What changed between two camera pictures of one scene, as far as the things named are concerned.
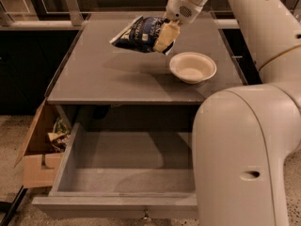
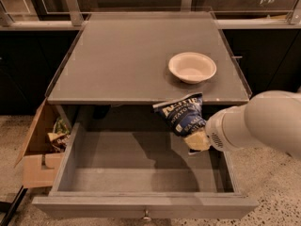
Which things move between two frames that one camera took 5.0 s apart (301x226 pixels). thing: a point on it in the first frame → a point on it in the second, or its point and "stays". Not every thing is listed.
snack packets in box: x=60 y=135 stays
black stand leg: x=10 y=207 stays
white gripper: x=179 y=9 → x=218 y=126
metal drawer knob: x=147 y=217 stays
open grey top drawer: x=123 y=169 stays
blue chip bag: x=142 y=34 → x=183 y=114
